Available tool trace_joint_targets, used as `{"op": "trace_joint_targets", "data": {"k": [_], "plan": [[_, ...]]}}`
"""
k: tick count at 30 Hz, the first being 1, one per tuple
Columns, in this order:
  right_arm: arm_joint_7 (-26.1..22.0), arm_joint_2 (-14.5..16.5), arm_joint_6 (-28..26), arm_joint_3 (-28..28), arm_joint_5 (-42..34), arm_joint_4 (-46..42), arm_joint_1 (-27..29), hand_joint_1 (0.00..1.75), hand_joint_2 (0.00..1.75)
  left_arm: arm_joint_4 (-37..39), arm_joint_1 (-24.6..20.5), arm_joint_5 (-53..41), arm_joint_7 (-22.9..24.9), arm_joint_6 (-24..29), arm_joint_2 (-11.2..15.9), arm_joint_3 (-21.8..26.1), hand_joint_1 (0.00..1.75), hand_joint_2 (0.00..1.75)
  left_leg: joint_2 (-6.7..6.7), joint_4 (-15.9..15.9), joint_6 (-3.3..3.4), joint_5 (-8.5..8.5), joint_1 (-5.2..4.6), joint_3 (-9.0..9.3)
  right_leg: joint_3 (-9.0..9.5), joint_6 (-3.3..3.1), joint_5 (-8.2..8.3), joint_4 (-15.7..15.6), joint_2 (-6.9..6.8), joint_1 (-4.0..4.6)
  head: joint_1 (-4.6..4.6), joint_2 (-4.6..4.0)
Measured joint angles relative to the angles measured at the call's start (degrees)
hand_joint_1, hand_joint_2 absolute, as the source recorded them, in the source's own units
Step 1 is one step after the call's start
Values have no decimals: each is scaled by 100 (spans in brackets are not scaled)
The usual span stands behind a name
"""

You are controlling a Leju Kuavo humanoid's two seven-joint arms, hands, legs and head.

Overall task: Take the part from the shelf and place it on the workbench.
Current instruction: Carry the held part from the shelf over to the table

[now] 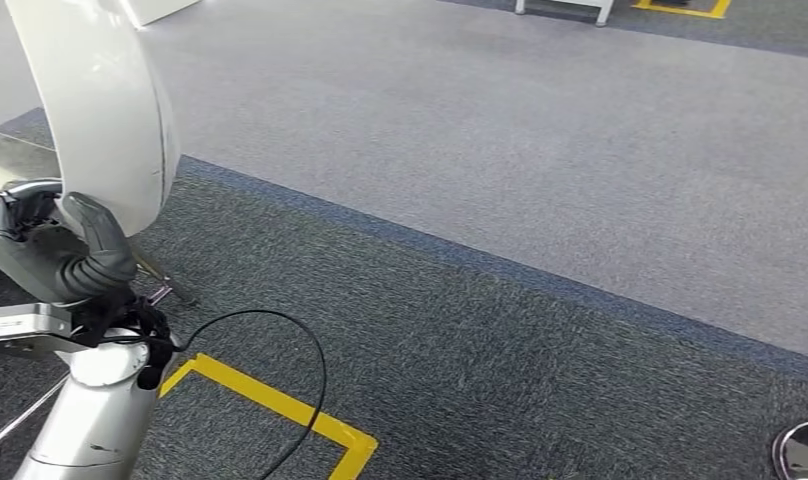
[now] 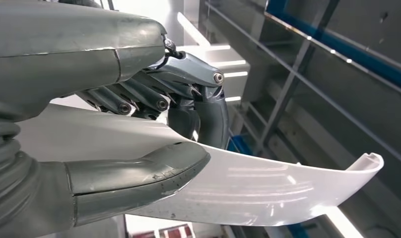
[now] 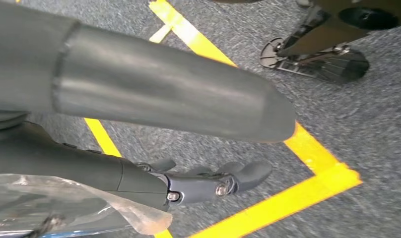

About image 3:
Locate clear plastic cover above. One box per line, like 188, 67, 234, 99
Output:
0, 174, 173, 238

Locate yellow floor tape square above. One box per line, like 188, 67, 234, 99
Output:
83, 0, 363, 238

